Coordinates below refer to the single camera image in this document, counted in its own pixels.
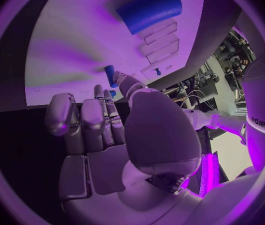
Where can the thick blue cylinder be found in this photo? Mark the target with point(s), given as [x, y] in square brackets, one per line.
[151, 9]

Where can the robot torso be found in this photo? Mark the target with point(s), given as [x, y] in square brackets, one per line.
[261, 97]

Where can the small blue plug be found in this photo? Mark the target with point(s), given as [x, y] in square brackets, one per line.
[113, 94]

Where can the cluttered workshop desk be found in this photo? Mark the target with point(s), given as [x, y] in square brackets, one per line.
[235, 56]

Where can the dark equipment rack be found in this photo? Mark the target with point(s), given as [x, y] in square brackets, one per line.
[193, 90]

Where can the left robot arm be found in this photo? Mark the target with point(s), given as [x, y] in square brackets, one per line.
[207, 119]

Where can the small blue peg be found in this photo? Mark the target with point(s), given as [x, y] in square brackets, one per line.
[157, 71]

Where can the white task board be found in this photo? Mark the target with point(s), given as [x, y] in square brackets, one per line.
[76, 31]

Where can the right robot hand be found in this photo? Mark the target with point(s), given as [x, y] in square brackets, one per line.
[160, 131]

